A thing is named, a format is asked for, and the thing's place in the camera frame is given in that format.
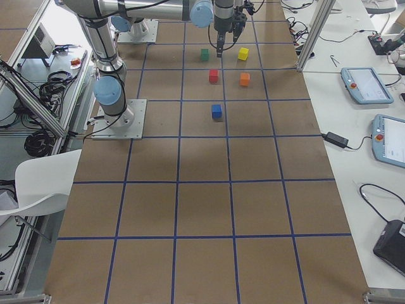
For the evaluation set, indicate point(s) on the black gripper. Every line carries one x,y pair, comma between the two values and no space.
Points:
222,27

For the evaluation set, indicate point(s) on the red wooden block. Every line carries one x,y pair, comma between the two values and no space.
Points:
213,77

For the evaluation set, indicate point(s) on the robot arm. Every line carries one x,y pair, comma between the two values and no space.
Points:
225,16
95,18

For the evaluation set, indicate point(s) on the yellow wooden block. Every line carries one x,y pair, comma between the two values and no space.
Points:
243,54

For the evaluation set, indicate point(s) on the green wooden block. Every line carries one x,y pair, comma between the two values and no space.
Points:
204,55

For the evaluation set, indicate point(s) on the orange wooden block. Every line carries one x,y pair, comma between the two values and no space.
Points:
244,79

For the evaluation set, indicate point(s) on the blue wooden block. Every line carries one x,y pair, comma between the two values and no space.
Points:
216,111

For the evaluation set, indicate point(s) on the hex key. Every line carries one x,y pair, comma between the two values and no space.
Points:
334,61

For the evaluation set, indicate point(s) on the teach pendant far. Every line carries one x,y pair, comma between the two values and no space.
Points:
365,86

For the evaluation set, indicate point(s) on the teach pendant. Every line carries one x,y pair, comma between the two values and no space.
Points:
365,86
387,139

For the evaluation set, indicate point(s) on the black power adapter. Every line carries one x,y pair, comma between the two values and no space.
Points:
335,139

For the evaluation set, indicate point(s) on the teach pendant near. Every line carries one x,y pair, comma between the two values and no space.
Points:
387,139

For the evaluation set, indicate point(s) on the white chair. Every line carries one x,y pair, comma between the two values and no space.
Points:
43,185

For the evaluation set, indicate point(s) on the black laptop device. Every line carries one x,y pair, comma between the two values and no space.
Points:
390,245

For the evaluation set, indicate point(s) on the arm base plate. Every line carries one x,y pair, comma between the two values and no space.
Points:
140,33
129,126

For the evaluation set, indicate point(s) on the aluminium frame post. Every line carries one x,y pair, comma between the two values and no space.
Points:
316,25

